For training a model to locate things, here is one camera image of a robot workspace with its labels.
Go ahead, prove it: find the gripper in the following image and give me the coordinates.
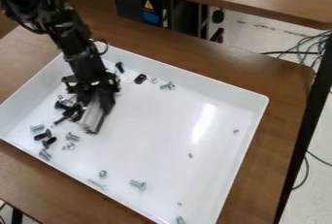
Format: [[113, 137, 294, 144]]
[[59, 44, 122, 119]]

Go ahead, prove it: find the silver metal bar tool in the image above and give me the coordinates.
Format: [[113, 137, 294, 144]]
[[80, 100, 108, 135]]

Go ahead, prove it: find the pile of metal screws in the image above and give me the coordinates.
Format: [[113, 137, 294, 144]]
[[28, 93, 86, 162], [85, 169, 149, 192], [113, 60, 177, 92]]

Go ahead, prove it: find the white tray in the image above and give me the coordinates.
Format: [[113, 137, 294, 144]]
[[0, 42, 270, 224]]

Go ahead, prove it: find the black equipment box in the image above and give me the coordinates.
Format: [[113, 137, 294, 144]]
[[111, 0, 206, 39]]

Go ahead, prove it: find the black metal post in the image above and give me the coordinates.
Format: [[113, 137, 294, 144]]
[[273, 33, 332, 224]]

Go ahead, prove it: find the bundle of cables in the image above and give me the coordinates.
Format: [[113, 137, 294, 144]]
[[260, 29, 332, 66]]

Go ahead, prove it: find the black cable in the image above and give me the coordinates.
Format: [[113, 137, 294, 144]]
[[291, 149, 332, 191]]

